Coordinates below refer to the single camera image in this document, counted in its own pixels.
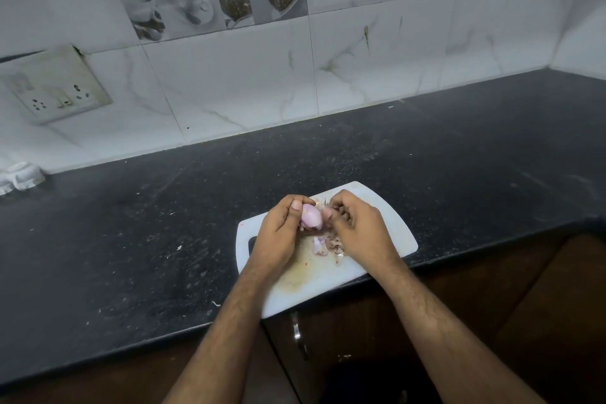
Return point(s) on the person's left hand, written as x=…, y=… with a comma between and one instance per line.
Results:
x=277, y=238

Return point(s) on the person's right hand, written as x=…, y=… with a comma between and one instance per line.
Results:
x=367, y=238

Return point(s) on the small pink onion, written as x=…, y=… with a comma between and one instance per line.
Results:
x=312, y=217

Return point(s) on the onion peel scraps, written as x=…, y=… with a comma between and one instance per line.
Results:
x=326, y=246

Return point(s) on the white plastic cutting board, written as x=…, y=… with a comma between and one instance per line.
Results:
x=326, y=276

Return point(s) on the person's left forearm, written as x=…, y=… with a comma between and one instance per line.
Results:
x=222, y=342

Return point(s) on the person's dark trousers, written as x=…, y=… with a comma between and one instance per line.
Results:
x=379, y=384

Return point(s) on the white scalloped ceramic cup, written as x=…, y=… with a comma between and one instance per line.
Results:
x=5, y=185
x=27, y=176

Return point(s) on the white wall socket plate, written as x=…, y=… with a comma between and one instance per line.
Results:
x=54, y=86

